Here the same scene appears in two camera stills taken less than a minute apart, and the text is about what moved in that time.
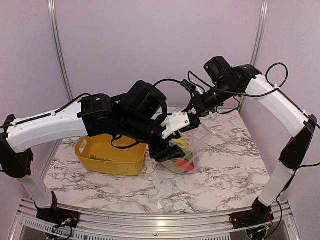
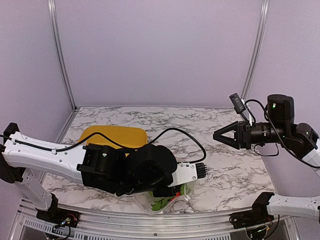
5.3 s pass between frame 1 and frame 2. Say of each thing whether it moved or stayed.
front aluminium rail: stayed
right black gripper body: moved
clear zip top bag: moved
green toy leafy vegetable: moved
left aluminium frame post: stayed
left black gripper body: moved
